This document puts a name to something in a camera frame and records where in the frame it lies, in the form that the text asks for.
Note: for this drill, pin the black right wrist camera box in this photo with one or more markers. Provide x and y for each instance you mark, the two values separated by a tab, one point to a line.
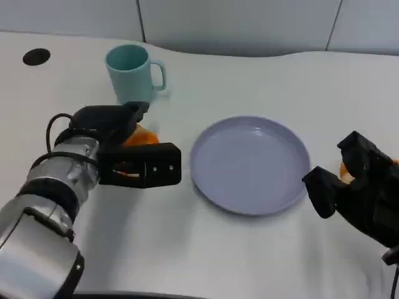
391	255

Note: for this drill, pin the lilac plate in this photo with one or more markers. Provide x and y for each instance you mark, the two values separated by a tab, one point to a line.
249	165

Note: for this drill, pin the desk partition screen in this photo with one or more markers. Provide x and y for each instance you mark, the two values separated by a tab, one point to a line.
237	25

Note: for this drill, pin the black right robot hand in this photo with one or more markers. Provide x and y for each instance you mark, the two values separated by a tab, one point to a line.
371	199

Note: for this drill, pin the pale green mug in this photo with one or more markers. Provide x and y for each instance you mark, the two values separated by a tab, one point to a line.
129	82

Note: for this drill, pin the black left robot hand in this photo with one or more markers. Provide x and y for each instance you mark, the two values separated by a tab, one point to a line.
106	121

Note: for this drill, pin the black round table grommet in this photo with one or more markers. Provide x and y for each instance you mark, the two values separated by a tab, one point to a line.
36	57

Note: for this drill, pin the orange and white bread roll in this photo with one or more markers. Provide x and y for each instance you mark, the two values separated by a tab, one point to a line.
145	138
344	172

